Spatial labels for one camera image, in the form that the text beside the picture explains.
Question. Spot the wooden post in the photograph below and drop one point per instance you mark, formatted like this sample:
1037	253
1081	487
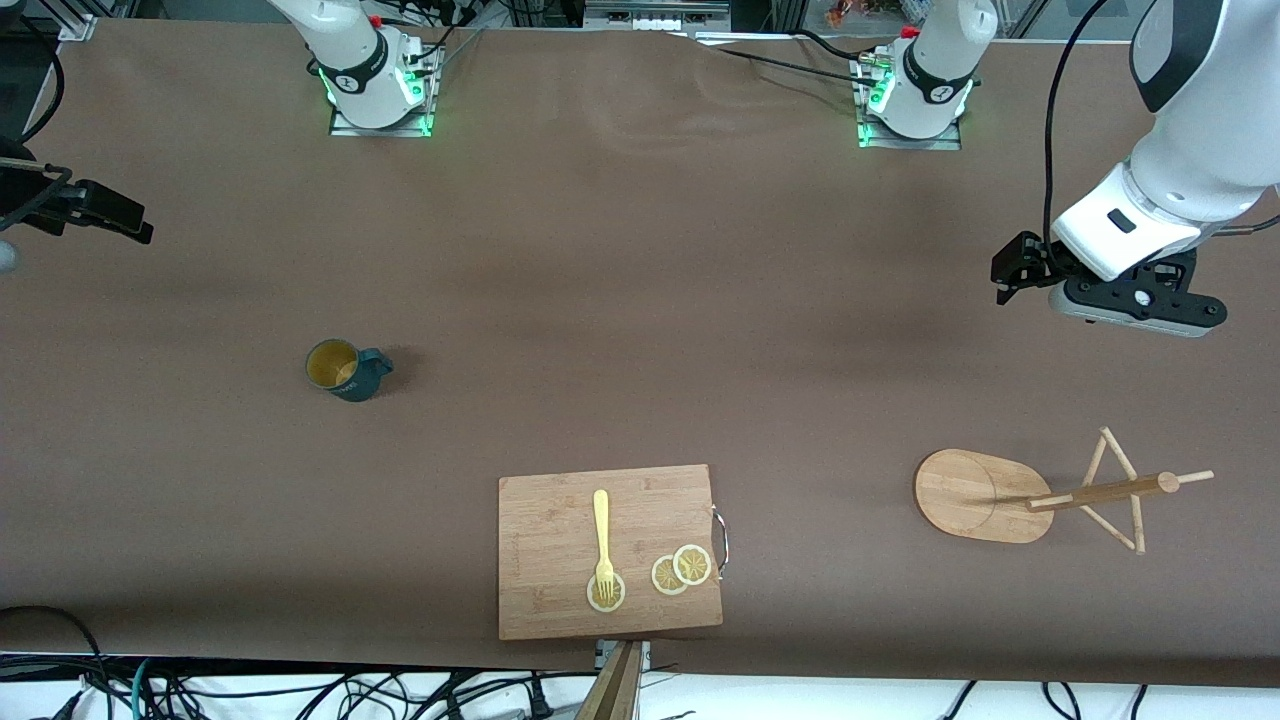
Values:
612	690

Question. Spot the white power strip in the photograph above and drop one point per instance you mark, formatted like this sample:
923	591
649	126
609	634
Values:
655	15

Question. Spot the yellow plastic fork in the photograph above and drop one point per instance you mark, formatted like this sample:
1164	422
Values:
601	520

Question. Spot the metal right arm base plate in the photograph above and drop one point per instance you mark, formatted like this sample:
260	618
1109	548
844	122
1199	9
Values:
380	131

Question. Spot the wooden cutting board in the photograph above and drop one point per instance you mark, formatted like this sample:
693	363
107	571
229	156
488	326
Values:
550	530

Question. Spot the lemon slice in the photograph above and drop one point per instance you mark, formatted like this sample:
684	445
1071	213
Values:
692	565
662	578
616	598

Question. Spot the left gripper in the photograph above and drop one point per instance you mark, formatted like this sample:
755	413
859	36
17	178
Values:
1040	262

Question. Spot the small metal bracket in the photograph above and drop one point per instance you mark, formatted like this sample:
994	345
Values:
645	655

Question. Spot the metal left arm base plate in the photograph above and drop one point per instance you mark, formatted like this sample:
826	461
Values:
910	143

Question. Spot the aluminium frame profile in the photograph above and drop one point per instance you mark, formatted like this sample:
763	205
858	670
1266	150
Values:
78	25

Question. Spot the wooden cup rack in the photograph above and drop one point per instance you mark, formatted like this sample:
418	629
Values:
970	495

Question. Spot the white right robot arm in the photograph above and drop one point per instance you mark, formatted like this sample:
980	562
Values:
350	50

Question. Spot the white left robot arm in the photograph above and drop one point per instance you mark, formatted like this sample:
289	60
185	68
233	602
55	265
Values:
940	60

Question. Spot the dark teal mug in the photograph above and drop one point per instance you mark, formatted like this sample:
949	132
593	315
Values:
345	382

